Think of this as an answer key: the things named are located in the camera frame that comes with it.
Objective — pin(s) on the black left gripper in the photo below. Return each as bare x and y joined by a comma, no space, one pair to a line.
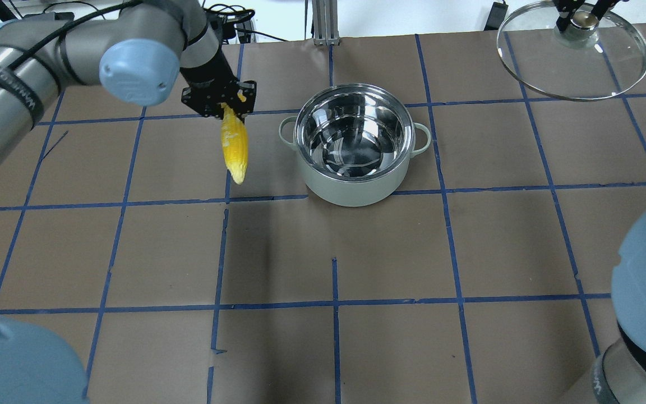
208,69

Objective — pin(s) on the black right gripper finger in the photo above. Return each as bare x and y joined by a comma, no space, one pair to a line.
566,9
601,7

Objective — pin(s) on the yellow corn cob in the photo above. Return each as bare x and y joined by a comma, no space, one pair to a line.
234,141

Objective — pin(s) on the glass pot lid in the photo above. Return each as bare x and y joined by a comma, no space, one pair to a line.
592,60

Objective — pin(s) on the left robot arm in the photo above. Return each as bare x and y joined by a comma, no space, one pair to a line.
137,58

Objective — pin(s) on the black power adapter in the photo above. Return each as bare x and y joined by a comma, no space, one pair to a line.
496,16

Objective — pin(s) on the aluminium frame post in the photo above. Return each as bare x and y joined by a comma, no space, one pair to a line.
325,23

